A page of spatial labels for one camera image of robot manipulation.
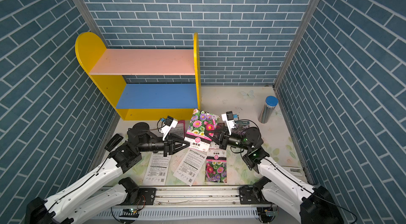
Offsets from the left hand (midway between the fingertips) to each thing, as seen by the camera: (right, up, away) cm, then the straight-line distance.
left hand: (190, 147), depth 64 cm
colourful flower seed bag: (+11, -16, +19) cm, 27 cm away
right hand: (+7, +4, +1) cm, 9 cm away
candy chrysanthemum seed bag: (+4, +10, +1) cm, 11 cm away
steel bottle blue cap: (+42, +18, +23) cm, 51 cm away
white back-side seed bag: (-20, -18, +18) cm, 32 cm away
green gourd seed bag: (-3, -16, +19) cm, 25 cm away
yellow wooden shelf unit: (-33, +18, +26) cm, 46 cm away
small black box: (-47, -5, +25) cm, 54 cm away
